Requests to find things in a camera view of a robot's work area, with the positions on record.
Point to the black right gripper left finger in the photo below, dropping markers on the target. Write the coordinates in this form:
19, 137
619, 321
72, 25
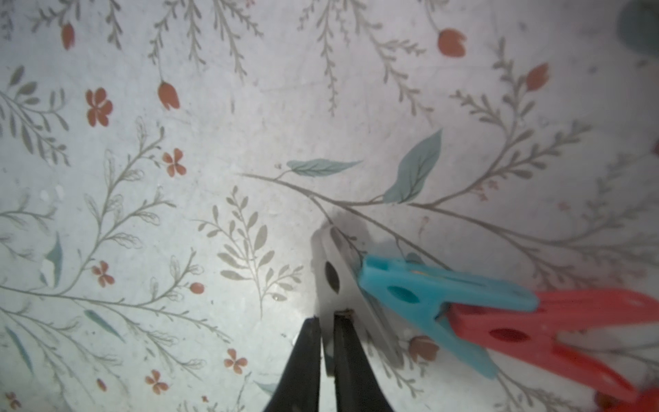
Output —
298, 388

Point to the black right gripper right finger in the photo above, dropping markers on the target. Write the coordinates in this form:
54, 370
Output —
356, 386

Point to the teal clothespin in pile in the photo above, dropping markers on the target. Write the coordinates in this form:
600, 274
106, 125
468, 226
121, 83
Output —
423, 295

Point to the grey clothespin pile left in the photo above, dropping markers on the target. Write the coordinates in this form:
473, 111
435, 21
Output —
336, 269

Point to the red clothespin upper pile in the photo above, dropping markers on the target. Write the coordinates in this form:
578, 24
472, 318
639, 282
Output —
532, 336

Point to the red clothespin in pile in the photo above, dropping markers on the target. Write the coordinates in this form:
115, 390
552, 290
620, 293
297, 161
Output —
647, 401

